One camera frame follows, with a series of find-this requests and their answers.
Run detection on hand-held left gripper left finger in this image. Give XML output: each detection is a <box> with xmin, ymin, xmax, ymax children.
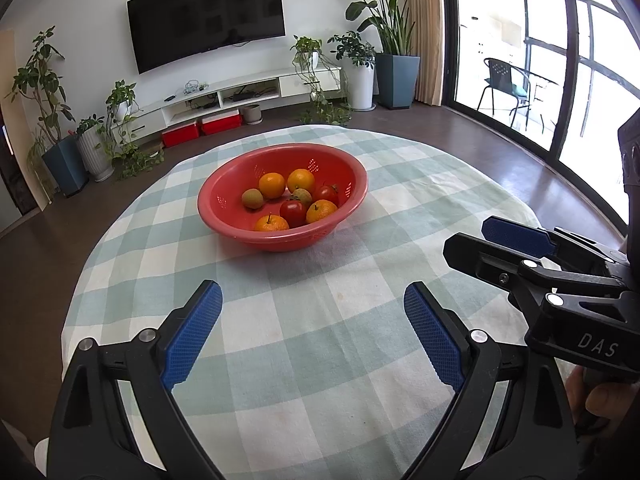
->
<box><xmin>46</xmin><ymin>280</ymin><xmax>224</xmax><ymax>480</ymax></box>

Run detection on orange mandarin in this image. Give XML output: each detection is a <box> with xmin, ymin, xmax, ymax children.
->
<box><xmin>254</xmin><ymin>213</ymin><xmax>290</xmax><ymax>232</ymax></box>
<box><xmin>287</xmin><ymin>168</ymin><xmax>316</xmax><ymax>195</ymax></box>
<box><xmin>305</xmin><ymin>199</ymin><xmax>339</xmax><ymax>225</ymax></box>
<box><xmin>258</xmin><ymin>172</ymin><xmax>286</xmax><ymax>199</ymax></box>

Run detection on plant in white ribbed pot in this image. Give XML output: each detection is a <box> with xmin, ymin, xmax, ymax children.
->
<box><xmin>74</xmin><ymin>115</ymin><xmax>116</xmax><ymax>182</ymax></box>

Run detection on white television cabinet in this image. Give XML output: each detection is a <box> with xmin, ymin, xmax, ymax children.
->
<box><xmin>109</xmin><ymin>64</ymin><xmax>346</xmax><ymax>148</ymax></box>

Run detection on black balcony chair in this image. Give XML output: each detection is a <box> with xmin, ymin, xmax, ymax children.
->
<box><xmin>476</xmin><ymin>57</ymin><xmax>532</xmax><ymax>128</ymax></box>

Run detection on bushy plant in white pot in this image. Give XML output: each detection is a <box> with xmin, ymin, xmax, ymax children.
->
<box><xmin>327</xmin><ymin>31</ymin><xmax>377</xmax><ymax>111</ymax></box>

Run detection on leafy tree in blue pot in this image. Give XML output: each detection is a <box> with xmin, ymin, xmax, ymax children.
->
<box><xmin>5</xmin><ymin>26</ymin><xmax>91</xmax><ymax>198</ymax></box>

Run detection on black balcony table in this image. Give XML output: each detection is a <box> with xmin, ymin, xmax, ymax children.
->
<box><xmin>520</xmin><ymin>70</ymin><xmax>561</xmax><ymax>136</ymax></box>

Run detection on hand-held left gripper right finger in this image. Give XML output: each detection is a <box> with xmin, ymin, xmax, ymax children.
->
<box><xmin>403</xmin><ymin>281</ymin><xmax>580</xmax><ymax>480</ymax></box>

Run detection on green checked tablecloth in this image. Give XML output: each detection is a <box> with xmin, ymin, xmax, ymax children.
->
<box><xmin>60</xmin><ymin>124</ymin><xmax>541</xmax><ymax>480</ymax></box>

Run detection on red tomato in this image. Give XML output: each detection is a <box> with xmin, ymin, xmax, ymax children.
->
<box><xmin>279</xmin><ymin>198</ymin><xmax>308</xmax><ymax>228</ymax></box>
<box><xmin>314</xmin><ymin>183</ymin><xmax>341</xmax><ymax>207</ymax></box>

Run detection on beige curtain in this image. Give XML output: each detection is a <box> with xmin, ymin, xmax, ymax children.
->
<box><xmin>402</xmin><ymin>0</ymin><xmax>447</xmax><ymax>107</ymax></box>

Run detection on black wall television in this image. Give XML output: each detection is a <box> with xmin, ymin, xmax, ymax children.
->
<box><xmin>127</xmin><ymin>0</ymin><xmax>287</xmax><ymax>75</ymax></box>

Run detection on broad-leaf plant in blue pot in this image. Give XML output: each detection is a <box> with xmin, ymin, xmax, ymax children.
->
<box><xmin>313</xmin><ymin>0</ymin><xmax>448</xmax><ymax>110</ymax></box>

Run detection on red plastic colander bowl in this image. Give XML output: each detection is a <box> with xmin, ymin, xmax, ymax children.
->
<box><xmin>197</xmin><ymin>143</ymin><xmax>369</xmax><ymax>252</ymax></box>

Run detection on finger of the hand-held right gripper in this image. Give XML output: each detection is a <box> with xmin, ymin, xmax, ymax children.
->
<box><xmin>443</xmin><ymin>232</ymin><xmax>630</xmax><ymax>320</ymax></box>
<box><xmin>481</xmin><ymin>215</ymin><xmax>623</xmax><ymax>282</ymax></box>

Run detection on black-framed glass door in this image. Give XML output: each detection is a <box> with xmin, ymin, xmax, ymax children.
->
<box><xmin>440</xmin><ymin>0</ymin><xmax>640</xmax><ymax>231</ymax></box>

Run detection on person's right hand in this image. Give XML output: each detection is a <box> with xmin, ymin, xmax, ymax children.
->
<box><xmin>565</xmin><ymin>366</ymin><xmax>640</xmax><ymax>436</ymax></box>

